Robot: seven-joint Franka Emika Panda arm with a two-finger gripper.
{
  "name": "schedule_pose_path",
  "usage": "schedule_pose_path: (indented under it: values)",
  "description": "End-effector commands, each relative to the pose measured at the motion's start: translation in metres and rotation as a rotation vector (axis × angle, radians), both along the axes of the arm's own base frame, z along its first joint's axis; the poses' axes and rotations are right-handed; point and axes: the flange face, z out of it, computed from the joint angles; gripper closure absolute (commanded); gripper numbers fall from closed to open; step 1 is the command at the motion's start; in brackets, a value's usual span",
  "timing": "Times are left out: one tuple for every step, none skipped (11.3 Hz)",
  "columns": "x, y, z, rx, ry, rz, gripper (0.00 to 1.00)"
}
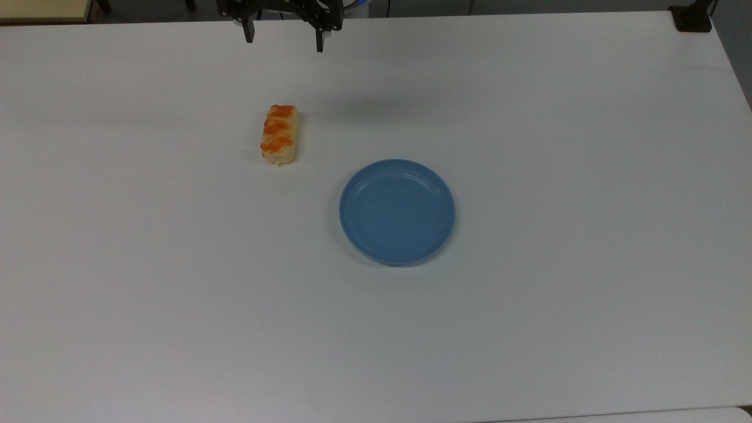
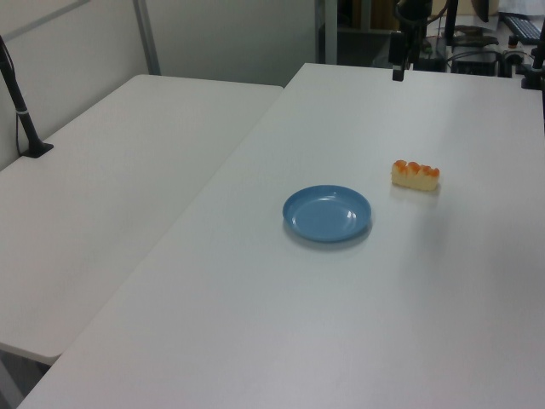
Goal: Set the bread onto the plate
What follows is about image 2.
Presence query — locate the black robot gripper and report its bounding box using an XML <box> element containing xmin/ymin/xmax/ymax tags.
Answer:
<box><xmin>390</xmin><ymin>0</ymin><xmax>428</xmax><ymax>83</ymax></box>

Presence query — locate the toy bread with orange crust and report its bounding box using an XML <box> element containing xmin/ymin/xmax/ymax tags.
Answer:
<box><xmin>390</xmin><ymin>158</ymin><xmax>442</xmax><ymax>193</ymax></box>

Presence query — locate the blue plastic plate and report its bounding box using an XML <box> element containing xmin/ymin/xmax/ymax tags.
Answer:
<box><xmin>281</xmin><ymin>184</ymin><xmax>373</xmax><ymax>244</ymax></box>

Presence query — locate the black vertical stand pole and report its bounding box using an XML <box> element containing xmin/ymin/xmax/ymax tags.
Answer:
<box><xmin>444</xmin><ymin>0</ymin><xmax>460</xmax><ymax>49</ymax></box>

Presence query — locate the black computer case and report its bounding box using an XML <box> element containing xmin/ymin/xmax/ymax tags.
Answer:
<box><xmin>450</xmin><ymin>50</ymin><xmax>500</xmax><ymax>77</ymax></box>

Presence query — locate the black computer keyboard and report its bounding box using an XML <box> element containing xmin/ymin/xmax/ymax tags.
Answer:
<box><xmin>501</xmin><ymin>14</ymin><xmax>544</xmax><ymax>44</ymax></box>

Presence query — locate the grey metal frame column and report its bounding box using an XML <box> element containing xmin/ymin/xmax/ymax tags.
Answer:
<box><xmin>316</xmin><ymin>0</ymin><xmax>341</xmax><ymax>66</ymax></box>

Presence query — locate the black clamp camera mount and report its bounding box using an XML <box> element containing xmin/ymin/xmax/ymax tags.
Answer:
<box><xmin>519</xmin><ymin>23</ymin><xmax>545</xmax><ymax>91</ymax></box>

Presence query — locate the grey metal partition post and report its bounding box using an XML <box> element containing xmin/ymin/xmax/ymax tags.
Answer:
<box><xmin>133</xmin><ymin>0</ymin><xmax>162</xmax><ymax>77</ymax></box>

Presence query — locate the black camera stand pole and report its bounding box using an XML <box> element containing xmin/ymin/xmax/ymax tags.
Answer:
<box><xmin>0</xmin><ymin>35</ymin><xmax>55</xmax><ymax>160</ymax></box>

